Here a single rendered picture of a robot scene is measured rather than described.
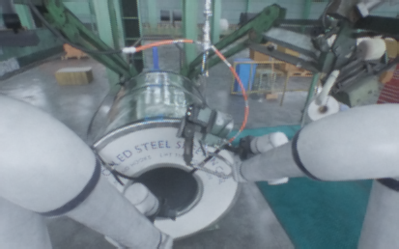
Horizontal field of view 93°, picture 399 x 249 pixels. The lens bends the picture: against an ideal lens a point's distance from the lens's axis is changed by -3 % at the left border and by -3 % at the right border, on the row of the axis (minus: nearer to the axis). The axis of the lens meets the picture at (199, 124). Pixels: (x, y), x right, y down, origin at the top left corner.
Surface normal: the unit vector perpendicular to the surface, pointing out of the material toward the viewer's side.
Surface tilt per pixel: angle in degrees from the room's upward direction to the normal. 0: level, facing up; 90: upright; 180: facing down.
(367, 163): 92
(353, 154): 85
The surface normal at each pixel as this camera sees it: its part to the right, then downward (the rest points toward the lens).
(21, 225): 0.91, 0.21
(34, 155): 0.67, -0.11
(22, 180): 0.42, 0.30
